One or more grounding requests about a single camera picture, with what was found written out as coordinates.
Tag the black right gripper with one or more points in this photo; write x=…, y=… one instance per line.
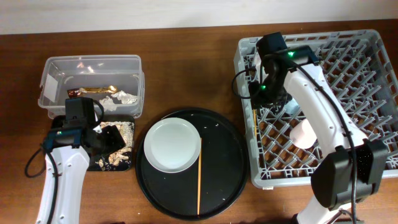
x=257, y=98

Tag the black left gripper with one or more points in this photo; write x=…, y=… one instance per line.
x=115, y=142

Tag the blue plastic cup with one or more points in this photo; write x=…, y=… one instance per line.
x=291, y=107

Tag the food scraps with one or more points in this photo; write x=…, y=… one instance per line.
x=118, y=156

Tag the white tissue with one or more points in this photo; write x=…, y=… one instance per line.
x=122, y=98

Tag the pink plastic cup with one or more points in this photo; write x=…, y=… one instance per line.
x=303, y=135

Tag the brown gold snack wrapper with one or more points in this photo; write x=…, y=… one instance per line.
x=77, y=92

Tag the pale green plate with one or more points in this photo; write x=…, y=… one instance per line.
x=172, y=145

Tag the wooden chopstick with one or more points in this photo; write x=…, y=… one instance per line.
x=199, y=180
x=255, y=123

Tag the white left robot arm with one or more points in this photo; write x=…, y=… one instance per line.
x=61, y=196

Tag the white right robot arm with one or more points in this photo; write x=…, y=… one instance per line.
x=352, y=164

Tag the black square food-waste tray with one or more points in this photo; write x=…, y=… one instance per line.
x=67, y=143

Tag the clear plastic waste bin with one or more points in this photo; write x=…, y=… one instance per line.
x=63, y=73

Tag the grey plastic dishwasher rack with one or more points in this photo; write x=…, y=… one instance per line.
x=357, y=69

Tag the round black serving tray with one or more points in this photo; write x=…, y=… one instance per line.
x=224, y=170

